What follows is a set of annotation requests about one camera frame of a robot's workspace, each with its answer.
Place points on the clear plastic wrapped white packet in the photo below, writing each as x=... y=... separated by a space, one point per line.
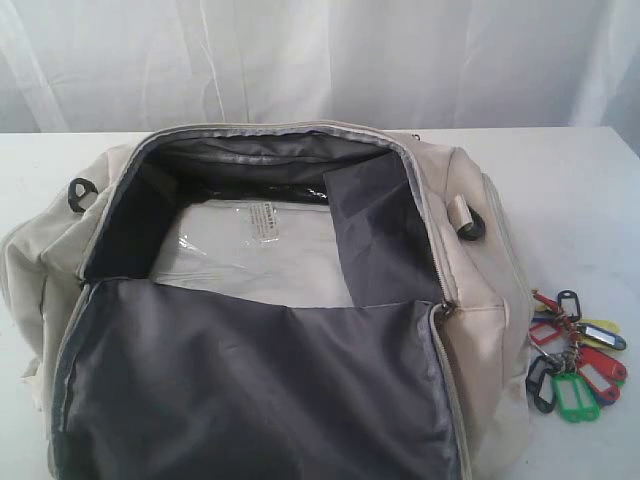
x=271 y=252

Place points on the cream fabric duffel bag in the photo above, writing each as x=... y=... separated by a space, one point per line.
x=142 y=380

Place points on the silver main zipper pull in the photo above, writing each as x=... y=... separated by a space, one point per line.
x=446 y=308

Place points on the colourful key tag bunch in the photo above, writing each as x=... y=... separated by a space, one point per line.
x=575 y=372

